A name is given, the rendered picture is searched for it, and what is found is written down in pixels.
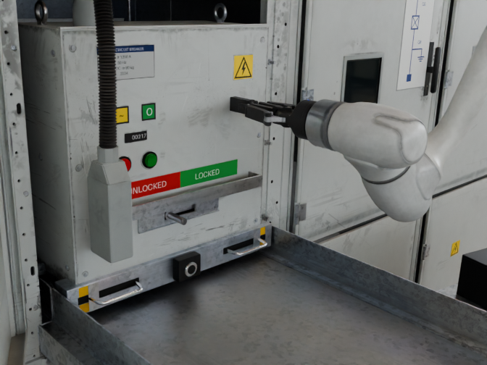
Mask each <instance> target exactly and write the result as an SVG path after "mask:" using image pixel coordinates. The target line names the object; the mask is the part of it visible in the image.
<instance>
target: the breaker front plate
mask: <svg viewBox="0 0 487 365"><path fill-rule="evenodd" d="M96 34H97V33H96V30H92V31H62V45H63V57H64V80H65V93H66V105H67V128H68V141H69V153H70V176H71V188H72V212H73V224H74V236H75V260H76V272H77V284H80V283H82V282H86V281H89V280H92V279H95V278H97V277H102V276H104V275H107V274H111V273H113V272H117V271H120V270H122V269H126V268H128V267H132V266H135V265H138V264H142V263H144V262H147V261H151V260H153V259H157V258H159V257H162V256H166V255H168V254H171V253H175V252H178V251H182V250H184V249H187V248H190V247H193V246H197V245H199V244H202V243H206V242H209V241H211V240H215V239H218V238H221V237H224V236H226V235H230V234H233V233H235V232H240V231H242V230H246V229H249V228H251V227H255V226H257V225H260V224H261V205H262V187H258V188H254V189H251V190H245V191H243V192H240V193H234V194H232V195H229V196H224V197H221V198H216V199H213V200H210V201H205V202H202V203H199V204H195V211H191V212H188V213H185V214H181V215H179V216H181V217H183V218H185V219H187V223H186V224H185V225H182V224H180V223H178V222H175V221H173V220H167V219H165V213H161V214H156V215H153V216H150V217H145V218H142V219H137V220H134V221H133V257H131V258H129V259H124V260H122V261H118V262H115V263H109V262H108V261H106V260H104V259H103V258H101V257H100V256H98V255H96V254H95V253H93V252H92V251H91V240H90V226H89V212H88V184H87V176H88V171H89V169H90V165H91V162H92V161H93V160H96V159H98V157H97V146H98V145H99V144H100V143H99V141H100V140H99V139H100V137H99V136H100V135H99V133H100V132H99V130H100V128H99V126H100V125H99V123H100V122H99V120H100V119H99V118H100V116H99V114H100V113H99V111H100V110H99V108H100V107H99V102H100V101H99V92H100V91H98V89H100V88H99V86H100V85H99V84H98V83H100V82H98V67H97V50H96V47H98V46H97V44H98V43H97V41H98V40H97V39H96V38H97V36H96ZM114 34H115V35H114V37H115V39H114V40H115V42H114V43H115V46H136V45H154V77H145V78H136V79H127V80H117V82H115V83H116V87H117V88H116V90H117V91H116V92H115V93H117V94H116V97H117V98H116V99H117V100H116V102H117V103H116V104H115V105H116V106H117V107H121V106H129V123H125V124H118V125H117V126H116V127H117V129H116V130H117V132H116V133H117V134H116V136H117V137H116V139H117V140H116V142H117V144H116V145H117V146H118V156H119V158H120V157H121V156H126V157H128V158H129V159H130V160H131V168H130V170H129V171H128V174H129V177H130V181H131V182H135V181H139V180H145V179H148V178H152V177H158V176H162V175H168V174H172V173H175V172H181V171H185V170H189V169H195V168H199V167H205V166H208V165H212V164H218V163H222V162H225V161H232V160H235V159H237V160H238V168H237V175H231V176H227V177H222V178H219V179H216V180H210V181H206V182H201V183H198V184H194V185H189V186H186V187H182V188H176V189H173V190H168V191H165V192H161V193H155V194H152V195H149V196H143V197H140V198H134V199H132V206H136V205H139V204H144V203H148V202H151V201H156V200H159V199H163V198H168V197H171V196H176V195H180V194H183V193H189V192H192V191H195V190H201V189H204V188H209V187H212V186H216V185H221V184H224V183H229V182H233V181H236V180H241V179H244V178H248V177H249V171H251V172H255V173H257V174H260V175H262V170H263V153H264V134H265V125H264V124H263V123H261V122H258V121H255V120H252V119H249V118H247V117H245V114H242V113H238V112H232V111H230V97H234V96H237V97H241V98H248V99H254V100H255V101H258V103H259V102H260V101H262V102H265V99H266V81H267V46H268V28H198V29H162V30H115V32H114ZM242 55H253V73H252V78H247V79H239V80H234V56H242ZM150 103H156V119H151V120H145V121H142V117H141V105H142V104H150ZM141 131H147V140H141V141H136V142H132V143H125V134H128V133H137V132H141ZM148 151H152V152H154V153H155V154H156V155H157V163H156V165H155V166H154V167H152V168H151V169H148V168H145V166H144V165H143V164H142V158H143V155H144V154H145V153H146V152H148Z"/></svg>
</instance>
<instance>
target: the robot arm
mask: <svg viewBox="0 0 487 365"><path fill-rule="evenodd" d="M486 99H487V26H486V28H485V29H484V31H483V33H482V35H481V37H480V40H479V41H478V44H477V46H476V47H475V50H474V52H473V55H472V56H471V58H470V61H469V63H468V65H467V67H466V69H465V72H464V74H463V76H462V78H461V80H460V82H459V85H458V86H457V89H456V91H455V93H454V95H453V97H452V99H451V102H450V104H449V106H448V108H447V110H446V112H445V114H444V115H443V117H442V118H441V120H440V122H439V123H438V124H437V125H436V126H435V127H434V128H433V129H432V130H431V131H430V132H429V133H428V134H427V130H426V128H425V125H424V124H423V122H422V121H421V120H419V119H418V118H416V117H415V116H413V115H411V114H410V113H408V112H405V111H403V110H400V109H397V108H394V107H392V106H386V105H382V104H375V103H369V102H357V103H347V102H343V101H333V100H329V99H322V100H319V101H312V100H303V101H300V102H299V103H298V104H297V105H294V104H284V103H278V102H273V101H267V103H266V102H262V101H260V102H259V103H258V101H255V100H254V99H248V98H241V97H237V96H234V97H230V111H232V112H238V113H242V114H245V117H247V118H249V119H252V120H255V121H258V122H261V123H263V124H264V125H266V126H268V127H269V126H271V125H272V124H273V123H274V124H277V125H282V127H287V128H291V129H292V131H293V133H294V135H295V136H296V137H298V138H301V139H304V140H308V141H309V142H310V143H311V144H312V145H314V146H318V147H321V148H326V149H329V150H331V151H337V152H339V153H341V154H343V155H344V158H345V160H347V161H348V162H349V163H350V164H352V165H353V166H354V168H355V169H356V170H357V171H358V173H359V174H360V176H361V178H362V183H363V185H364V187H365V189H366V191H367V193H368V194H369V196H370V197H371V199H372V200H373V202H374V203H375V205H376V206H377V207H378V208H379V209H380V210H382V211H384V212H385V213H386V214H387V215H388V216H389V217H390V218H392V219H394V220H396V221H399V222H412V221H415V220H417V219H419V218H421V217H422V216H423V215H424V214H425V213H426V212H427V210H428V209H429V207H430V204H431V201H432V195H433V193H434V190H435V188H436V186H437V184H438V183H439V181H440V180H441V179H442V177H443V173H442V168H443V165H444V163H445V161H446V160H447V159H448V158H449V157H450V155H451V154H452V153H453V152H454V150H455V149H456V148H457V146H458V145H459V144H460V143H461V142H462V140H463V138H464V137H465V136H466V134H467V132H468V131H469V129H470V128H471V126H472V124H473V123H474V121H475V118H476V117H477V116H478V113H479V111H480V109H481V108H482V106H483V104H484V102H485V100H486Z"/></svg>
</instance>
